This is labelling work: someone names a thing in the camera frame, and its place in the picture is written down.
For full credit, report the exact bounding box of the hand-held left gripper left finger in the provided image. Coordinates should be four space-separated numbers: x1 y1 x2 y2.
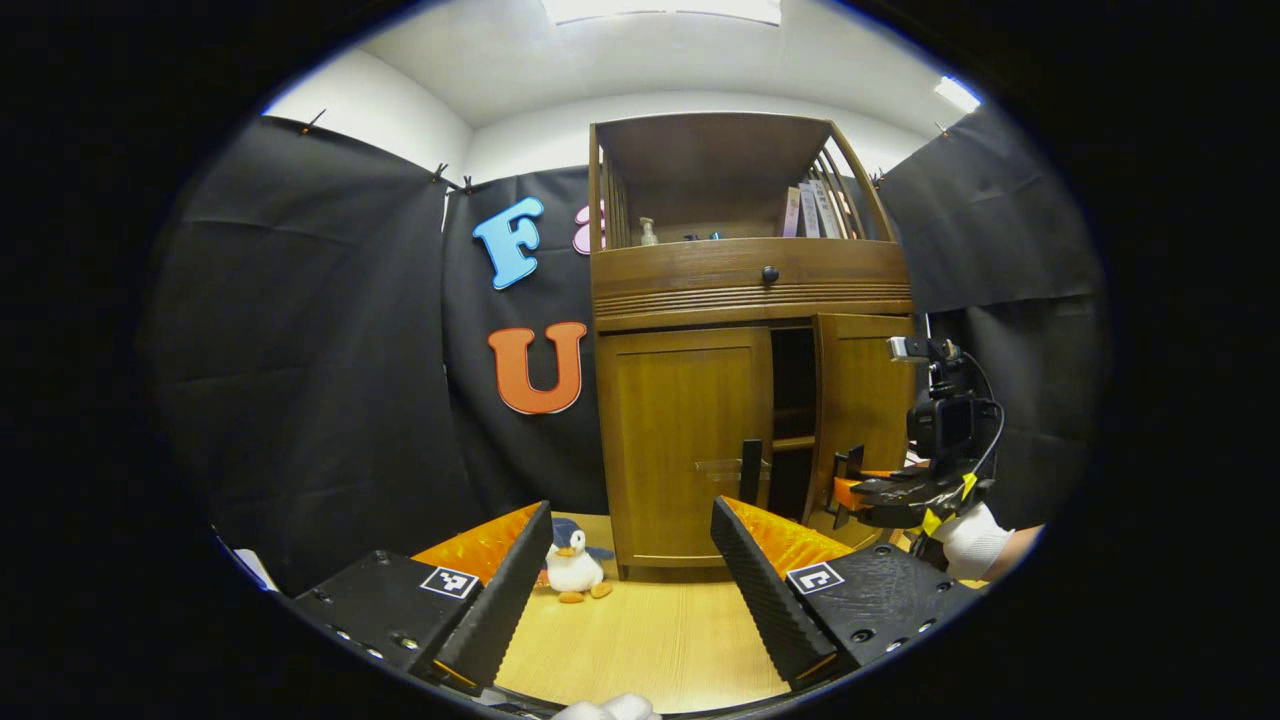
290 500 556 696

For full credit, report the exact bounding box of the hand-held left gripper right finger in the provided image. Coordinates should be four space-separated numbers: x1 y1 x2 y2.
710 495 991 691

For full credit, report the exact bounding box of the wooden cabinet door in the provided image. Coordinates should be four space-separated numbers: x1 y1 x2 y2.
597 327 776 569
805 313 916 546

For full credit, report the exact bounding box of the wooden double-door shoe cabinet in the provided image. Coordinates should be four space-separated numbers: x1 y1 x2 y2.
588 112 916 583

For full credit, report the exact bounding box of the wooden cabinet drawer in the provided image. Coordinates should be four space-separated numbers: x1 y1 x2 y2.
590 238 913 319

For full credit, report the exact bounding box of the penguin plush toy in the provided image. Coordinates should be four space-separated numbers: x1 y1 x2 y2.
540 517 616 604

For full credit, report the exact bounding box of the white paper sheet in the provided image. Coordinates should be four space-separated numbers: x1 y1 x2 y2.
225 545 281 593

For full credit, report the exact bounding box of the black backdrop cloth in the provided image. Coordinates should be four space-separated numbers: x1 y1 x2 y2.
140 105 1111 596

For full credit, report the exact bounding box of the large ceiling light panel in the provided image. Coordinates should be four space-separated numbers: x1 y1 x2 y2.
540 0 783 26

